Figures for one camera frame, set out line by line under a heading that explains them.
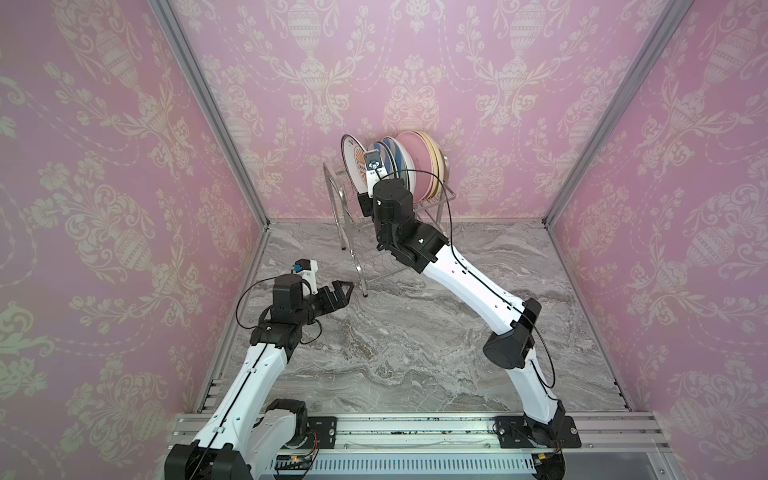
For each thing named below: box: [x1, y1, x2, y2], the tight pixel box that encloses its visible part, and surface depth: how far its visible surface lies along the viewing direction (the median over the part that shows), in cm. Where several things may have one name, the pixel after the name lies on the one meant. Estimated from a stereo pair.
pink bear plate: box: [394, 130, 435, 202], surface depth 80 cm
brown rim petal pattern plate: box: [384, 136, 417, 196], surface depth 77 cm
